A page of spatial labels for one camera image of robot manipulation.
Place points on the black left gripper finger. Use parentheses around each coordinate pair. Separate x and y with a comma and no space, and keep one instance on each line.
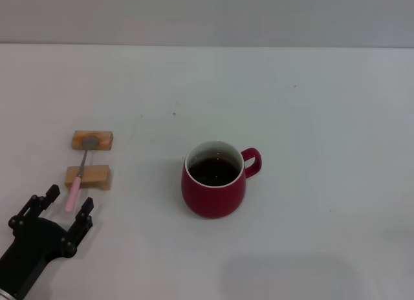
(35,206)
(82,222)

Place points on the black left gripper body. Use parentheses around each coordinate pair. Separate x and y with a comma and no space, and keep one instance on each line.
(32,248)

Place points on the red ceramic cup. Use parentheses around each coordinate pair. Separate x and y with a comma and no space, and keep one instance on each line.
(210,203)

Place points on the plain notched wooden block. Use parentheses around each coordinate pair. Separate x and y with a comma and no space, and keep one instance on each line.
(95,177)

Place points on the wooden block with orange stain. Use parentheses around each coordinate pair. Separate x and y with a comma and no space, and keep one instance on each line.
(103,141)

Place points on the dark coffee liquid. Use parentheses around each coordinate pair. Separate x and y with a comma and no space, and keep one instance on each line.
(213,172)

